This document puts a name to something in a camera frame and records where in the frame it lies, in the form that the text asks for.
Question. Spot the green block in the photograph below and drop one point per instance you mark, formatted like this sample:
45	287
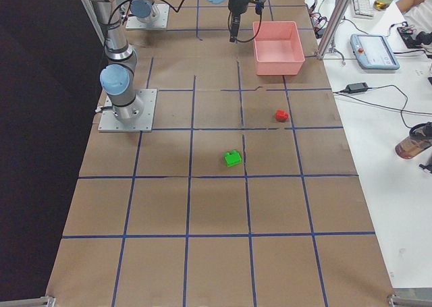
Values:
232	158

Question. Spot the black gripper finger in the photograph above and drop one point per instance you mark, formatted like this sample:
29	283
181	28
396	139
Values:
234	25

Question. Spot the teach pendant tablet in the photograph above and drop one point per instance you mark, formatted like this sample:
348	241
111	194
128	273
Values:
373	52

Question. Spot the brown water bottle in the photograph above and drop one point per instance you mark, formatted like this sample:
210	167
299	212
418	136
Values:
417	141

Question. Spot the red block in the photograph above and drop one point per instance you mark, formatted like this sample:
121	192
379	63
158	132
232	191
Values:
281	115

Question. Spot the white keyboard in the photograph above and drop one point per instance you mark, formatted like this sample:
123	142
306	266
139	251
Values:
362	9

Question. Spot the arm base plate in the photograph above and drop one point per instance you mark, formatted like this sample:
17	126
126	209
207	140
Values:
138	116
146	16

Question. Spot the aluminium frame post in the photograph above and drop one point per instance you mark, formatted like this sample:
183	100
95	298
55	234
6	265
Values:
332	26

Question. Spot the black power adapter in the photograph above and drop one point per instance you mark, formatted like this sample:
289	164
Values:
357	88

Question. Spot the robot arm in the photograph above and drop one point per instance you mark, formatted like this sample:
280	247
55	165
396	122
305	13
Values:
117	78
259	5

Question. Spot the pink plastic box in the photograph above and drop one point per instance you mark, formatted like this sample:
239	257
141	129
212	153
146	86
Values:
277	48

